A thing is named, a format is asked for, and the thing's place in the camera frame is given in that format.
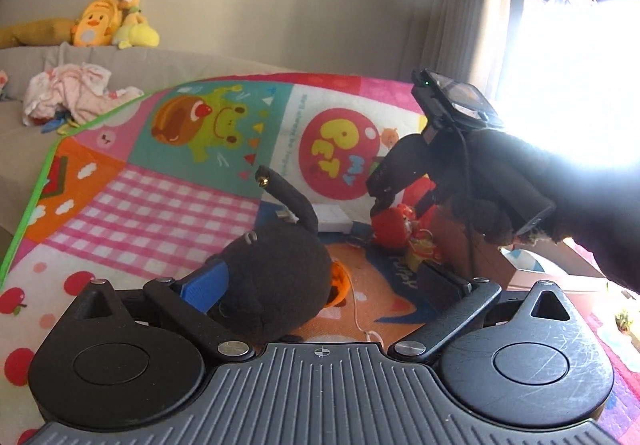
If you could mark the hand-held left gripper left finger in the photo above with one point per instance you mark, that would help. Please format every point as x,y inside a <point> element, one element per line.
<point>205,285</point>

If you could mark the colourful cartoon play mat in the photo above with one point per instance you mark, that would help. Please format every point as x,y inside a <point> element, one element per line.
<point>150,205</point>

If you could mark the yellow pillow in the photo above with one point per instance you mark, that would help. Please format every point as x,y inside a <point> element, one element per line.
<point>35,30</point>

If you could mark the grey curtain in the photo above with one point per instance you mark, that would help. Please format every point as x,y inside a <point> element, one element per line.
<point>465,0</point>

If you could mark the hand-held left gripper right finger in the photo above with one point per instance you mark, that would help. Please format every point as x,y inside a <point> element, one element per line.
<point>440,285</point>

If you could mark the grey sofa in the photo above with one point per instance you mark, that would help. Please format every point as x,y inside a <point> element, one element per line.
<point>150,62</point>

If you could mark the orange duck plush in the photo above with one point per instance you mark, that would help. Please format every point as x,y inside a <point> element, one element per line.
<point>92,27</point>

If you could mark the person's right hand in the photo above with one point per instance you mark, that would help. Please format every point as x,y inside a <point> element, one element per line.
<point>500,185</point>

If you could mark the person's right forearm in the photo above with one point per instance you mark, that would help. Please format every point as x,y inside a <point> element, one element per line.
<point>610,235</point>

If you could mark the black plush toy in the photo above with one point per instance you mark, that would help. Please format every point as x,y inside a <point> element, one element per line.
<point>280,275</point>

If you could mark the small orange toy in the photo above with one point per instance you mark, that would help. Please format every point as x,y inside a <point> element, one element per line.
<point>339,287</point>

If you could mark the pink floral clothes pile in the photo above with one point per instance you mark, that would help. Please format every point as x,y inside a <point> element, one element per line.
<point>75,87</point>

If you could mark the yellow bird plush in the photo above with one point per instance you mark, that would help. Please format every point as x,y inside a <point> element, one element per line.
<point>137,32</point>

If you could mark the pink cardboard box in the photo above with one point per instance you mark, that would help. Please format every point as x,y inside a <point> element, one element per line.
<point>550,270</point>

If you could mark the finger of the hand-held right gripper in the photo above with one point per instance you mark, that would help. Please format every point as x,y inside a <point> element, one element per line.
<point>427,207</point>
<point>384,205</point>

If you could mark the red figure toy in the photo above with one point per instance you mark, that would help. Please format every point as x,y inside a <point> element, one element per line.
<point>400,225</point>

